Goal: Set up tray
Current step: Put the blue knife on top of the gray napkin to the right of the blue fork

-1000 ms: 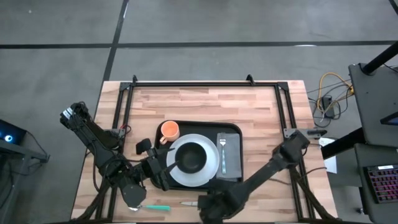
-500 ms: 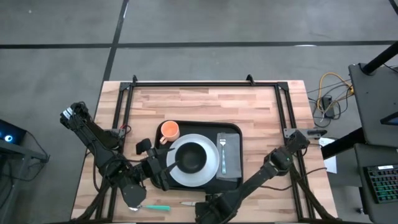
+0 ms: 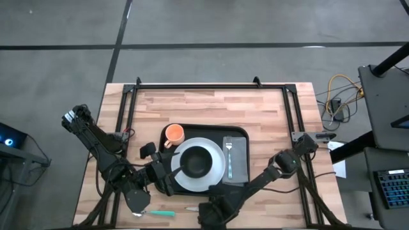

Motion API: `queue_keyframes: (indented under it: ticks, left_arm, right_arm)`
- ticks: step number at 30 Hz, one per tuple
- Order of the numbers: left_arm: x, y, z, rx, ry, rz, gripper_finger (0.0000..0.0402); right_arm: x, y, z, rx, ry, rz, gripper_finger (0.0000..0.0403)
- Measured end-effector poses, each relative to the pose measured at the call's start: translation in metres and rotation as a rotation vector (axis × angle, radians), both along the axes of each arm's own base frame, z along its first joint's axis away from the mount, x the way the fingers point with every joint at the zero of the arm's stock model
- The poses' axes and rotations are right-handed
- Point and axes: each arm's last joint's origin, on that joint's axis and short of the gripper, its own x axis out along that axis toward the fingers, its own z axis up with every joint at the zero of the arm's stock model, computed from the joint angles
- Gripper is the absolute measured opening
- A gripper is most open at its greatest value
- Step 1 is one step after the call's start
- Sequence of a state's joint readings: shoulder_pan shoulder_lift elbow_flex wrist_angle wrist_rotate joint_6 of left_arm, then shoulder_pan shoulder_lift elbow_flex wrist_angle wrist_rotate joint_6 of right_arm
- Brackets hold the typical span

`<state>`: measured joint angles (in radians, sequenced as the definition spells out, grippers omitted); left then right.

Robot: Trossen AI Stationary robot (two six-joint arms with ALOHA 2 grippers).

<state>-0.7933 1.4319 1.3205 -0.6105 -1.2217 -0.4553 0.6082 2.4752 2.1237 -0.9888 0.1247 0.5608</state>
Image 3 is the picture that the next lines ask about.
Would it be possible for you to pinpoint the black rectangular tray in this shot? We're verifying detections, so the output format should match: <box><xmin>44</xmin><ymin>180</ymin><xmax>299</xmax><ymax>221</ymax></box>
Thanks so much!
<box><xmin>158</xmin><ymin>123</ymin><xmax>251</xmax><ymax>196</ymax></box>

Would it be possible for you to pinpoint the grey desk top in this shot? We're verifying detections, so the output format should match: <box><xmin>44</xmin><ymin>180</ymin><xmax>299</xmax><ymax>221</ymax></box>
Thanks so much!
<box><xmin>357</xmin><ymin>63</ymin><xmax>409</xmax><ymax>151</ymax></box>

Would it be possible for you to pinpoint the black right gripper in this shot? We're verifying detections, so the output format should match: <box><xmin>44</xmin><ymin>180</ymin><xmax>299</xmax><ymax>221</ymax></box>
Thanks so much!
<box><xmin>197</xmin><ymin>190</ymin><xmax>238</xmax><ymax>230</ymax></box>

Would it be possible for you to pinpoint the black bowl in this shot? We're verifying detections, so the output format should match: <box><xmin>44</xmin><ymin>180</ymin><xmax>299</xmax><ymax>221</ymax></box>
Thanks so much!
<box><xmin>180</xmin><ymin>146</ymin><xmax>213</xmax><ymax>179</ymax></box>

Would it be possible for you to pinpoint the orange mug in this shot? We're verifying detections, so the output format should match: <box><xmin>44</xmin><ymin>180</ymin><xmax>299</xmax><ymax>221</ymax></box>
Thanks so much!
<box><xmin>164</xmin><ymin>123</ymin><xmax>185</xmax><ymax>150</ymax></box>

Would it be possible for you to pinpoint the black power adapter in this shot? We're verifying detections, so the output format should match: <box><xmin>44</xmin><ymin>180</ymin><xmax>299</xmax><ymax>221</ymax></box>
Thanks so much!
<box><xmin>330</xmin><ymin>98</ymin><xmax>346</xmax><ymax>122</ymax></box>

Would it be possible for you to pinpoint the dark equipment stand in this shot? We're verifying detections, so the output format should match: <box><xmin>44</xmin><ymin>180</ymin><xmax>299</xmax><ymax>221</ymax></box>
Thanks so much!
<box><xmin>0</xmin><ymin>143</ymin><xmax>52</xmax><ymax>230</ymax></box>

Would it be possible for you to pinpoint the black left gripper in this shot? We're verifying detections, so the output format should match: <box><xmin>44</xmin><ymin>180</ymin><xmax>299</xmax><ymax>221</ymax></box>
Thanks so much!
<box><xmin>139</xmin><ymin>142</ymin><xmax>186</xmax><ymax>197</ymax></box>

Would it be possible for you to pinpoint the white round plate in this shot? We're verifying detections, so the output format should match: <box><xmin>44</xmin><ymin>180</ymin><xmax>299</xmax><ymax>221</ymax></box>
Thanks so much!
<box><xmin>171</xmin><ymin>137</ymin><xmax>227</xmax><ymax>192</ymax></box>

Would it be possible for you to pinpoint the fork with patterned teal handle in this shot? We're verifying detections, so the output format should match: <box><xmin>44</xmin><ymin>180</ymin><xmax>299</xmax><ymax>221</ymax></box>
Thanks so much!
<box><xmin>226</xmin><ymin>137</ymin><xmax>233</xmax><ymax>180</ymax></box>

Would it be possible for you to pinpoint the grey cloth napkin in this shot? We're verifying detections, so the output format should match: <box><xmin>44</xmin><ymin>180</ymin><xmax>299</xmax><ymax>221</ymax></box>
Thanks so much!
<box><xmin>222</xmin><ymin>136</ymin><xmax>249</xmax><ymax>187</ymax></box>

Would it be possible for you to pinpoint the black aluminium rig frame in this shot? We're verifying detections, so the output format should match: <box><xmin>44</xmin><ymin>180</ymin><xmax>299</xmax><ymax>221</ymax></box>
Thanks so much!
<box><xmin>72</xmin><ymin>76</ymin><xmax>352</xmax><ymax>230</ymax></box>

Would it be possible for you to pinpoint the black desk leg bar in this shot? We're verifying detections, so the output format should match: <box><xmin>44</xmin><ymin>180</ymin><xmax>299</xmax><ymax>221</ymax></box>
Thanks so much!
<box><xmin>329</xmin><ymin>130</ymin><xmax>375</xmax><ymax>164</ymax></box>

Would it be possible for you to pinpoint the white paper sheet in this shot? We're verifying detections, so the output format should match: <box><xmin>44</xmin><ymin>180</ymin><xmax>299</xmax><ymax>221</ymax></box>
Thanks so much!
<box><xmin>327</xmin><ymin>141</ymin><xmax>348</xmax><ymax>179</ymax></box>

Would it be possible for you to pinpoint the yellow cable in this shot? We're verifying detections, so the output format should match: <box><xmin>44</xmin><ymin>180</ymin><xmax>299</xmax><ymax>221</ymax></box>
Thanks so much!
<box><xmin>327</xmin><ymin>73</ymin><xmax>364</xmax><ymax>112</ymax></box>

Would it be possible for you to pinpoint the black backlit keyboard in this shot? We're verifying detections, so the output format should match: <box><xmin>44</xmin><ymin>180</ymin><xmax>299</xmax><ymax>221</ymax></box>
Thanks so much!
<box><xmin>373</xmin><ymin>169</ymin><xmax>409</xmax><ymax>210</ymax></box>

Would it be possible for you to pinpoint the black slanted pole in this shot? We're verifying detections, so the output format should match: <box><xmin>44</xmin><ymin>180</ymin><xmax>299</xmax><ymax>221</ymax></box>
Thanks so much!
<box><xmin>372</xmin><ymin>42</ymin><xmax>409</xmax><ymax>77</ymax></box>

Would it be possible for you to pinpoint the dark keyboard desk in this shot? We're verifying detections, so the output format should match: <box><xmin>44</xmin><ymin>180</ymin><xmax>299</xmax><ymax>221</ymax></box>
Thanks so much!
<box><xmin>363</xmin><ymin>147</ymin><xmax>409</xmax><ymax>230</ymax></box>

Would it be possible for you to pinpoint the black computer with blue light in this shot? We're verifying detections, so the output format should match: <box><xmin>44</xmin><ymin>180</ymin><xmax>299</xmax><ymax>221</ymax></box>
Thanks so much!
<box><xmin>0</xmin><ymin>123</ymin><xmax>28</xmax><ymax>150</ymax></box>

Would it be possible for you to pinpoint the screen corner with blue glow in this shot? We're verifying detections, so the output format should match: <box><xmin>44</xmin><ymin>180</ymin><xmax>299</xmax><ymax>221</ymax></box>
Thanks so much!
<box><xmin>390</xmin><ymin>114</ymin><xmax>409</xmax><ymax>130</ymax></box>

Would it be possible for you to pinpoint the spoon with plain teal handle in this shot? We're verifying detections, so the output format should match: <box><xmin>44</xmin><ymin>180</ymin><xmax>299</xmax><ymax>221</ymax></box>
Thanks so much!
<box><xmin>132</xmin><ymin>210</ymin><xmax>177</xmax><ymax>219</ymax></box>

